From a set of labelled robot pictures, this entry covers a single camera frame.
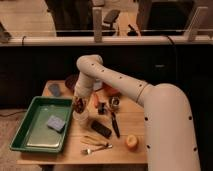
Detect dark grape bunch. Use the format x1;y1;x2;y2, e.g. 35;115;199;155
73;97;86;114

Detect black handled knife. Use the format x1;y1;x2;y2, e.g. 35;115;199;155
111;112;120;138

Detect black rectangular block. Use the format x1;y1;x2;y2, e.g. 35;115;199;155
91;120;112;138

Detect wooden table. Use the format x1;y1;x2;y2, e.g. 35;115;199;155
16;79;149;166

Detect yellow banana peel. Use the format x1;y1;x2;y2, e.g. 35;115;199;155
81;135;108;146

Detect white small container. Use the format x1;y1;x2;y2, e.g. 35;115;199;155
93;80;103;91

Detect green plastic tray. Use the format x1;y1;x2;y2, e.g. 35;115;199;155
10;96;72;153

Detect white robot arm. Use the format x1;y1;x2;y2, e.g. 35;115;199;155
74;55;201;171

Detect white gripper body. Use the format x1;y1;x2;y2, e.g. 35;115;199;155
74;79;93;98

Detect silver fork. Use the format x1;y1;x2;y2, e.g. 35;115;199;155
81;144;113;155

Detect orange fruit half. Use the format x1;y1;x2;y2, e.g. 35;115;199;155
125;135;139;150

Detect orange carrot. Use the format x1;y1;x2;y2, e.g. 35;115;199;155
93;93;99;108

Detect blue-grey sponge on table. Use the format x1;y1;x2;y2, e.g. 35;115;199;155
48;83;61;97

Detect small black toy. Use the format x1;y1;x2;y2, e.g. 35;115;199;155
98;102;106;115

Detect small metal can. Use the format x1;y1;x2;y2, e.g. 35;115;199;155
109;97;120;111

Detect red-orange bowl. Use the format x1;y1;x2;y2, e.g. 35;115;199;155
103;84;120;96

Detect dark round plate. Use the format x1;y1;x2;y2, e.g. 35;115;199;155
65;74;78;91

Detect blue sponge in tray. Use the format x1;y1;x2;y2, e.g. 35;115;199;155
46;115;65;132

